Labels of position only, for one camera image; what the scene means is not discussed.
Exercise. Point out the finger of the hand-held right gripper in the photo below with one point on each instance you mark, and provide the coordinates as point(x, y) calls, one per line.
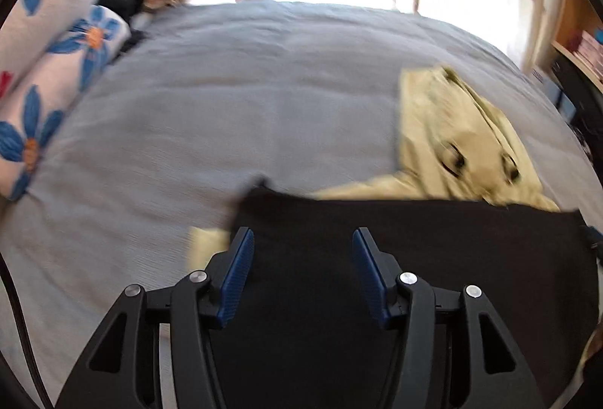
point(596, 239)

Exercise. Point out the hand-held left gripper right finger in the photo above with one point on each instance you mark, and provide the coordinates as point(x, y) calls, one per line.
point(370, 277)

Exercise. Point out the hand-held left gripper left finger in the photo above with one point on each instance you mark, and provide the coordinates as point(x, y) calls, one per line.
point(238, 277)

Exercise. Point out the cream and black jacket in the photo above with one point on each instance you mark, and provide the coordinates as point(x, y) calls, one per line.
point(471, 249)

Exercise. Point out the grey bed blanket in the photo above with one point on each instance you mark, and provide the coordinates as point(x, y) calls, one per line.
point(235, 107)

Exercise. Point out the blue box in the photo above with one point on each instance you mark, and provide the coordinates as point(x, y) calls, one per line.
point(599, 36)

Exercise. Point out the wooden shelf unit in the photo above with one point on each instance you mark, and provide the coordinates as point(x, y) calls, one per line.
point(572, 8)

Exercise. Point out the rolled blue floral quilt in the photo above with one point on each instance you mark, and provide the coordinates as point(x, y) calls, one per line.
point(47, 74)

